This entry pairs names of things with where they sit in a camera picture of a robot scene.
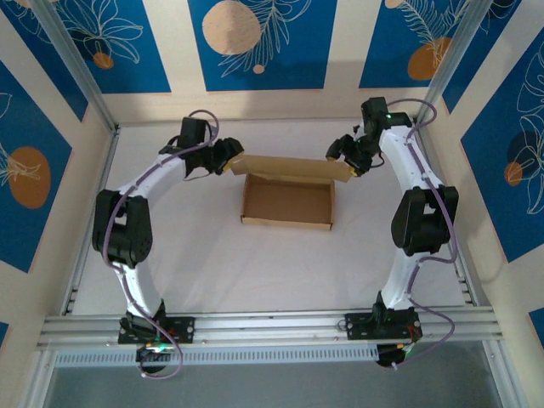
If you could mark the brown cardboard box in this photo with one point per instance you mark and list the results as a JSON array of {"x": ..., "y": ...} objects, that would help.
[{"x": 289, "y": 204}]

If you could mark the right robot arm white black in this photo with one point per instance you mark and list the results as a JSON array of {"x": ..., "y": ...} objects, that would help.
[{"x": 425, "y": 221}]

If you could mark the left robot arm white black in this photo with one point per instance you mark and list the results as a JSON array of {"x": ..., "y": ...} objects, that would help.
[{"x": 123, "y": 229}]

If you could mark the black base controller box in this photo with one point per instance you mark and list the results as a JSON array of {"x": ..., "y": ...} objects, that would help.
[
  {"x": 391, "y": 355},
  {"x": 146, "y": 355}
]

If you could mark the aluminium frame post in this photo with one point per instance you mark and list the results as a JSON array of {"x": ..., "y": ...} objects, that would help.
[
  {"x": 76, "y": 64},
  {"x": 455, "y": 59}
]

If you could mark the aluminium side rail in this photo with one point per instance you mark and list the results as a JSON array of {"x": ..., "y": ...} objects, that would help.
[
  {"x": 465, "y": 280},
  {"x": 91, "y": 191}
]

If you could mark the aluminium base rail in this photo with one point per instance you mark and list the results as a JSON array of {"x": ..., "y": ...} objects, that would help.
[{"x": 272, "y": 327}]

